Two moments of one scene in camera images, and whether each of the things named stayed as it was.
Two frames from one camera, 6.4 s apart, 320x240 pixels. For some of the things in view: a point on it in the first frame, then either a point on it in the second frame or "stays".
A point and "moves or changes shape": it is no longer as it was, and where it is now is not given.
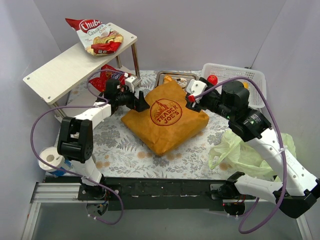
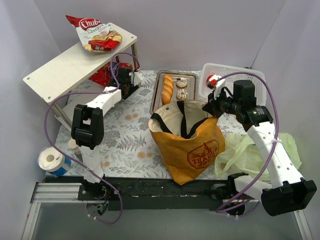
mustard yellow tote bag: [169, 120] -> [188, 139]
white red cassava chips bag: [99, 39] stays
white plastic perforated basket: [257, 98] stays
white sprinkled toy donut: [183, 82] stays
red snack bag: [108, 73] moves or changes shape
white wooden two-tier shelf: [51, 81] stays
